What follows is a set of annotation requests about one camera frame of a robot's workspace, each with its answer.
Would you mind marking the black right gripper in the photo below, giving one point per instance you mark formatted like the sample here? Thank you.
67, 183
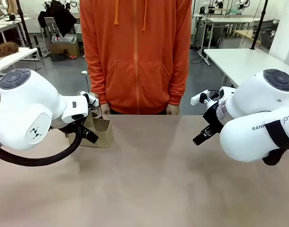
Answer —
214, 117

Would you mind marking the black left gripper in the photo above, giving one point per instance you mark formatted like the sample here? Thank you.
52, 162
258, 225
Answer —
68, 127

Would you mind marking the person's left forearm orange sleeve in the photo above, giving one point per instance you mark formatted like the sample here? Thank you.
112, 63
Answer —
178, 82

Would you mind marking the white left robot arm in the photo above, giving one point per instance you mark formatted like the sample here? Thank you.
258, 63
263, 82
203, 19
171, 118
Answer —
28, 106

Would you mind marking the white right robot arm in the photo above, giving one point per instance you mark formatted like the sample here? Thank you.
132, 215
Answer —
257, 113

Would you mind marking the person's right forearm orange sleeve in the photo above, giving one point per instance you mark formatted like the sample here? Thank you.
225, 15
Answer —
97, 82

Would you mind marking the brown cardboard cup carrier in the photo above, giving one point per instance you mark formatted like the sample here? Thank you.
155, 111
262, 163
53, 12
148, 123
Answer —
104, 137

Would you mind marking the person's right hand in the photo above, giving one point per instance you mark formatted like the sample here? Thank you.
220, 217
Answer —
106, 109

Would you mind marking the person's left hand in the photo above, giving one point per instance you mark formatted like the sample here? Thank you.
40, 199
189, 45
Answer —
172, 110

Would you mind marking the small round white stand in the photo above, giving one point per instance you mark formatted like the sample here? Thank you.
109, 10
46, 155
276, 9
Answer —
85, 73

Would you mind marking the black bag on floor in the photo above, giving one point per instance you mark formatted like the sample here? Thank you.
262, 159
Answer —
58, 57

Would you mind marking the large white side table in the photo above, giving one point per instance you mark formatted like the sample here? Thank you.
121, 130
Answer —
241, 61

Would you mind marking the person in orange hoodie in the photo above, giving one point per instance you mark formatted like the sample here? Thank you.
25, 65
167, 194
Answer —
134, 59

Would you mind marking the brown cardboard box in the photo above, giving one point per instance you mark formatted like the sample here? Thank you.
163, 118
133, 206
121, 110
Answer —
63, 49

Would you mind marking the white foam box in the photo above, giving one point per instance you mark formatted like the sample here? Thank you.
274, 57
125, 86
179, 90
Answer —
67, 38

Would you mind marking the white table with fur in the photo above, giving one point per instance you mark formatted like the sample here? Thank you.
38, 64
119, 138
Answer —
14, 58

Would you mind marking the light wooden table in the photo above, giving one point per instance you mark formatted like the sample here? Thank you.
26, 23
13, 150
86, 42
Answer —
244, 34

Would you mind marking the white workbench table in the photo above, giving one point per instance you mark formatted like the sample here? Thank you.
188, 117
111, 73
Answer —
231, 21

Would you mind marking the brown fur pile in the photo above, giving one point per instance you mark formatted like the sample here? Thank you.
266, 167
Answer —
4, 49

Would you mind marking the black cloth on chair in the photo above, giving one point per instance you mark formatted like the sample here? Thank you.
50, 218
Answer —
58, 16

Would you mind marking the black tripod pole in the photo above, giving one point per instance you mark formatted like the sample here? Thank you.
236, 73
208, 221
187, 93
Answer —
24, 30

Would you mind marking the tall black stand pole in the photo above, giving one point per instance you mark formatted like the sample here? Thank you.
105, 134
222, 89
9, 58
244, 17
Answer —
259, 23

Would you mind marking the white cluttered desk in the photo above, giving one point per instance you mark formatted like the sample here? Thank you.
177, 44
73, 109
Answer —
7, 26

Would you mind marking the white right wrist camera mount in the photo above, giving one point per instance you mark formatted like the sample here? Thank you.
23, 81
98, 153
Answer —
196, 99

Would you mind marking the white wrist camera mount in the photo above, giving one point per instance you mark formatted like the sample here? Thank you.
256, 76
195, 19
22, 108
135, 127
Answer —
85, 94
196, 99

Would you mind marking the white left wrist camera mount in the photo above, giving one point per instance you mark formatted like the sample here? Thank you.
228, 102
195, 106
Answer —
85, 94

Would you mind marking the short black post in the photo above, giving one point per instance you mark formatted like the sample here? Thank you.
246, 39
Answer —
37, 46

